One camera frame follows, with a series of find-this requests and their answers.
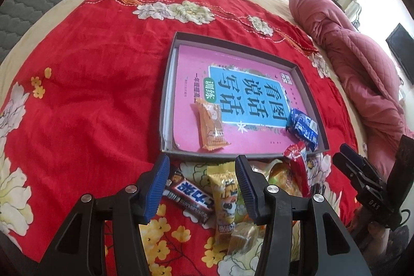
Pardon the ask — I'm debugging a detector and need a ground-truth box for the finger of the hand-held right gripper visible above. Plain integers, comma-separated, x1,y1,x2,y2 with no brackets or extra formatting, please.
339,143,380,178
332,152,372,191

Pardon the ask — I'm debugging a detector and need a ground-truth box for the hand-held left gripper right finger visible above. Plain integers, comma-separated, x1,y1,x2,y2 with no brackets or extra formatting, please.
234,155,372,276

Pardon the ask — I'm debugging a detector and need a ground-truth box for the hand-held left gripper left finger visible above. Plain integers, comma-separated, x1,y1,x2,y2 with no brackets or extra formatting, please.
34,154,171,276

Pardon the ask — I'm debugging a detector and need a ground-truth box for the green snack packet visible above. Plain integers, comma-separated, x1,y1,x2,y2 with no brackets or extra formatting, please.
233,193,251,223

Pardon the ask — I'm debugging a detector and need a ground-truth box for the yellow snack packet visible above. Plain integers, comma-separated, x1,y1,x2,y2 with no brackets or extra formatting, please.
207,163,246,244

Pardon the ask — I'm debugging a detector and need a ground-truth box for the dark chocolate bar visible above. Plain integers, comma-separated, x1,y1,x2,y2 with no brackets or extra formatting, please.
163,166,214,225

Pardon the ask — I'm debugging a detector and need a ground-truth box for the red snack packet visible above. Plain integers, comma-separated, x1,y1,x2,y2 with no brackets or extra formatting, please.
283,141,310,197

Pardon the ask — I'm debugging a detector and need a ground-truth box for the grey shallow cardboard box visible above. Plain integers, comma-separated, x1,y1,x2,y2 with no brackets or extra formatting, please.
160,32,330,162

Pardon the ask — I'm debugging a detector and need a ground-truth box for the person's right hand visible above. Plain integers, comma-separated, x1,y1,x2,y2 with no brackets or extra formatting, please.
367,221,393,247

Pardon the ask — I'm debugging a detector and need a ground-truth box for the clear orange-trimmed snack packet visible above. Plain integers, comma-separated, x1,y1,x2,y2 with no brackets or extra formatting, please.
267,160,308,197

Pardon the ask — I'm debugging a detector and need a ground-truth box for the dark floral clothing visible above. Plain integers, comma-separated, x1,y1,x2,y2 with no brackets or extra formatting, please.
386,224,414,264

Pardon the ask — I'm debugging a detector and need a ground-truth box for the blue snack packet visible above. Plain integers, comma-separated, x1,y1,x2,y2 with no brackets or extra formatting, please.
286,108,320,152

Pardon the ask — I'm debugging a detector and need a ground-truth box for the orange snack packet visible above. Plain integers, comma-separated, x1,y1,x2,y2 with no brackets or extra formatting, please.
191,101,230,152

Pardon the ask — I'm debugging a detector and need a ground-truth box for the pink quilt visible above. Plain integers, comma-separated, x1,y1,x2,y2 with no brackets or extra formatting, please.
288,0,414,180

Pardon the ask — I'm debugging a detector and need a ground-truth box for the pink book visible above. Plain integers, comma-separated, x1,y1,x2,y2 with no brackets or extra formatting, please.
163,43,311,155

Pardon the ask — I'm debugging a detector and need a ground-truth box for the black television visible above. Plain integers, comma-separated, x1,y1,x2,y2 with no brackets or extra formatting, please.
386,23,414,86

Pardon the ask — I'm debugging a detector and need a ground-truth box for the red floral blanket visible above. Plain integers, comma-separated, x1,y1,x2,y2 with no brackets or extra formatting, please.
0,0,366,276

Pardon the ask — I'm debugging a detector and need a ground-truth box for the metal rack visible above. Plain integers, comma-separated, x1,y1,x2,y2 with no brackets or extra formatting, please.
339,0,361,27

